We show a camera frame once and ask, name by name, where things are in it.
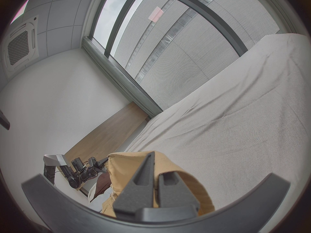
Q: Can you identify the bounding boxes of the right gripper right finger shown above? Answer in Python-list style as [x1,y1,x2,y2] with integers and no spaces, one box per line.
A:
[157,171,201,214]

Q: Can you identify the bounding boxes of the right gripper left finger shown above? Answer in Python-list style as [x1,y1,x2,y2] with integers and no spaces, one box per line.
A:
[112,151,156,216]

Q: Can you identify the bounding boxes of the tan shorts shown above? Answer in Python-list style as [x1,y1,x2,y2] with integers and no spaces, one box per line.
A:
[100,151,216,218]

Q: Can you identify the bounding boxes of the bed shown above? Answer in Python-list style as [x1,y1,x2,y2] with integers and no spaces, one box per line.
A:
[64,33,311,218]

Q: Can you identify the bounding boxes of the brown garment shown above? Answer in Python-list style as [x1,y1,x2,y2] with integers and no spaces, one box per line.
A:
[93,172,113,196]

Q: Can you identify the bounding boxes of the pale grey garment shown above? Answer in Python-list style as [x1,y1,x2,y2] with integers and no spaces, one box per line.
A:
[88,185,104,203]

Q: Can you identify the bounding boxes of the grey-green curtain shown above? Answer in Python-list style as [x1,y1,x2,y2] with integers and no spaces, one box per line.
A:
[81,35,164,118]

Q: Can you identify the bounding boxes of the window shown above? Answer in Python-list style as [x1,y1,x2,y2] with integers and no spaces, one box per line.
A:
[91,0,283,112]

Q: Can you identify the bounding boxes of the white ceiling air vent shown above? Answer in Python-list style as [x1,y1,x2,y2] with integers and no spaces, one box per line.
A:
[2,14,40,73]

